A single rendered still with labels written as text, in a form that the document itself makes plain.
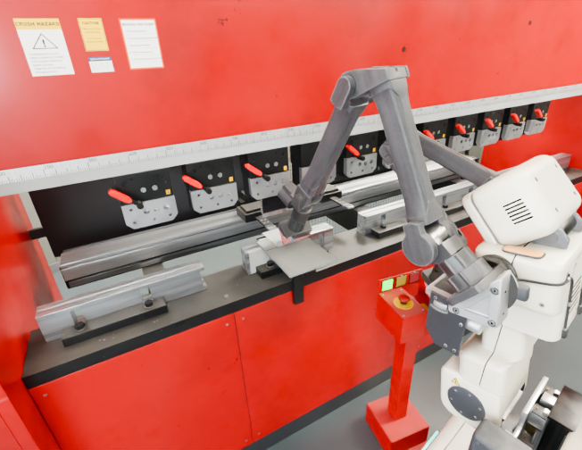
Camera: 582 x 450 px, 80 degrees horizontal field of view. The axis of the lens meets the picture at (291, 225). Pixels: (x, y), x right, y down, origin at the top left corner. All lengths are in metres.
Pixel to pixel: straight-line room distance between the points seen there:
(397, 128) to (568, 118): 2.22
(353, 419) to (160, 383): 1.01
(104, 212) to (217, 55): 0.89
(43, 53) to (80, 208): 0.78
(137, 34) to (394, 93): 0.65
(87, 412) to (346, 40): 1.44
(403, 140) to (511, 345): 0.59
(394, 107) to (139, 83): 0.65
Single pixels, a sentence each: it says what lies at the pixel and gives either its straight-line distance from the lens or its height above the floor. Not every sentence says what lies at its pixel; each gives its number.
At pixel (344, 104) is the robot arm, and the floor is 1.52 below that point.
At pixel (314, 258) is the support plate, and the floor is 1.00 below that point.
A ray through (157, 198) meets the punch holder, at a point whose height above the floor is 1.25.
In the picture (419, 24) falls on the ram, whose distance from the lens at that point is 1.52.
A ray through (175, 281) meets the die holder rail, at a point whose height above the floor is 0.95.
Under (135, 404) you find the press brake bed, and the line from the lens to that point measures 1.38.
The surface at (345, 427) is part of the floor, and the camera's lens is 1.94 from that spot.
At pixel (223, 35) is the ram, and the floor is 1.68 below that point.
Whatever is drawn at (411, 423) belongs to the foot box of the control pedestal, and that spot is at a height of 0.12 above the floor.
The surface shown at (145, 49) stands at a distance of 1.05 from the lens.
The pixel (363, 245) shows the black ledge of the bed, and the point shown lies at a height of 0.88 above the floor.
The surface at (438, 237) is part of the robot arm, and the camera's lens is 0.79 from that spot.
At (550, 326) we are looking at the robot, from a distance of 0.97.
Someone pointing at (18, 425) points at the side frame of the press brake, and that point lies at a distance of 1.21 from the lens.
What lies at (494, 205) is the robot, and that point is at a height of 1.31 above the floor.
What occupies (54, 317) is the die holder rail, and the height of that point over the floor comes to 0.95.
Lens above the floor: 1.62
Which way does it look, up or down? 26 degrees down
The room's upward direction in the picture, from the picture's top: 3 degrees counter-clockwise
